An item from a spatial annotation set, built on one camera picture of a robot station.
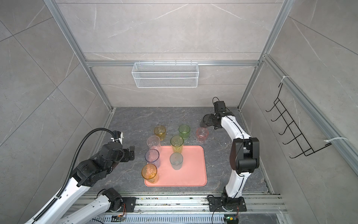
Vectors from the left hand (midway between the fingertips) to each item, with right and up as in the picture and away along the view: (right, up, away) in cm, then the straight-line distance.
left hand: (126, 144), depth 71 cm
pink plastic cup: (+45, +2, +30) cm, 54 cm away
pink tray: (+36, -20, +13) cm, 43 cm away
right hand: (+51, +13, +24) cm, 58 cm away
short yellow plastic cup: (+13, +5, +30) cm, 33 cm away
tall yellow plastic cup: (+9, -20, +13) cm, 25 cm away
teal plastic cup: (+26, -13, +15) cm, 33 cm away
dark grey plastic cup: (+46, +10, +24) cm, 53 cm away
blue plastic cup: (+12, -9, +10) cm, 18 cm away
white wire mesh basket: (+17, +46, +29) cm, 57 cm away
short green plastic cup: (+31, +4, +35) cm, 47 cm away
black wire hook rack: (+83, 0, -13) cm, 84 cm away
